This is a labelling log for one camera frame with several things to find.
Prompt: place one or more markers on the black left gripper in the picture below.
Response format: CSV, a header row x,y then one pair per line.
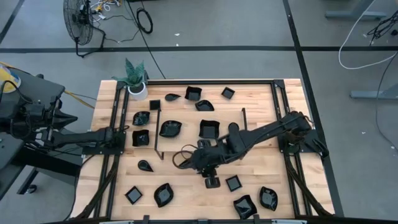
x,y
46,118

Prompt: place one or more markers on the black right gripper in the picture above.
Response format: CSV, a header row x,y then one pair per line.
x,y
206,161

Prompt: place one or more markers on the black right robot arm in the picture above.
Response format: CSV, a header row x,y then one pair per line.
x,y
264,130

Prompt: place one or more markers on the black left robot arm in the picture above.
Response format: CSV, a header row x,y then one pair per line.
x,y
87,138

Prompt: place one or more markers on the black desk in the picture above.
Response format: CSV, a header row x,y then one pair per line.
x,y
37,85

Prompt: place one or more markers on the wooden riser shelf black legs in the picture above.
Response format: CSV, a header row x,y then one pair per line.
x,y
186,124

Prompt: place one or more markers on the white wipes canister yellow label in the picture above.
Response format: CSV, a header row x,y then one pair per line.
x,y
7,81

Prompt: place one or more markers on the snake plant in white pot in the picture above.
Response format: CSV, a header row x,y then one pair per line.
x,y
137,92

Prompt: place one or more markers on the black floor fan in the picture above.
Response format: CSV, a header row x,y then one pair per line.
x,y
77,21

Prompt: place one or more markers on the wooden desk grey legs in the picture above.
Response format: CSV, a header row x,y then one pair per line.
x,y
354,14

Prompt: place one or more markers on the black aluminium rig frame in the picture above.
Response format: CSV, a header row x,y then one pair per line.
x,y
199,82

